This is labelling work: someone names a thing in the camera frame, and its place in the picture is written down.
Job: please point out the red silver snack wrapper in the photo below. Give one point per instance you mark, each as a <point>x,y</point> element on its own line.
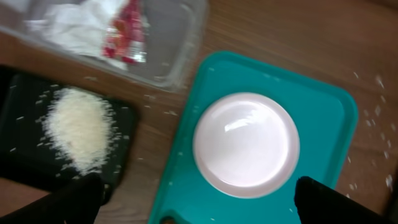
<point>125,38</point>

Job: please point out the teal plastic tray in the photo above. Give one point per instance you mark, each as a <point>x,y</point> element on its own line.
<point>325,117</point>

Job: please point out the black bin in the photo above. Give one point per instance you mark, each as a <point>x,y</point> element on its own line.
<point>28,155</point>

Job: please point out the clear plastic bin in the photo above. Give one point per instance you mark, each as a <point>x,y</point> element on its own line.
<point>173,28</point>

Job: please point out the white napkin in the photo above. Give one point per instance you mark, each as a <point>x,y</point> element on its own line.
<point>79,28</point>

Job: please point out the white plate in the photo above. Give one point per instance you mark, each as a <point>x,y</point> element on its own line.
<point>246,145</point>

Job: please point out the white rice pile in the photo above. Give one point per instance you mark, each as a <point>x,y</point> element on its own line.
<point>80,127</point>

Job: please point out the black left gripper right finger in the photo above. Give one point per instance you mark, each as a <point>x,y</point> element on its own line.
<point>319,204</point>

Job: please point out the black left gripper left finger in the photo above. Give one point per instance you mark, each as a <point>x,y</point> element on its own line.
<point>76,203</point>

